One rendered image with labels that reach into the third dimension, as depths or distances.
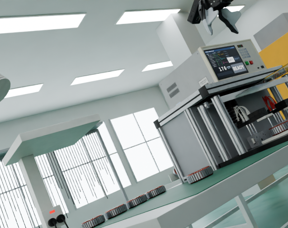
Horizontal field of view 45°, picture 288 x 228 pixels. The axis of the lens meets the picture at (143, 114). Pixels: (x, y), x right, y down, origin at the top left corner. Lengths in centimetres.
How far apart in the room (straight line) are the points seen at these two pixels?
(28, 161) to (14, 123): 638
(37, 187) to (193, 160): 76
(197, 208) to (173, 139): 101
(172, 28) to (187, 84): 438
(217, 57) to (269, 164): 85
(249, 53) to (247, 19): 606
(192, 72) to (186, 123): 27
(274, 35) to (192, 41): 131
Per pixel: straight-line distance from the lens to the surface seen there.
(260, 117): 168
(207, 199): 88
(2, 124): 802
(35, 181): 169
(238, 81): 177
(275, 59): 564
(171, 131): 183
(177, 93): 191
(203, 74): 177
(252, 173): 102
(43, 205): 167
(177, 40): 615
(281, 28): 585
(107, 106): 904
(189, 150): 177
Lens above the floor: 82
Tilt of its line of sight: 11 degrees up
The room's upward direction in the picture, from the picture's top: 25 degrees counter-clockwise
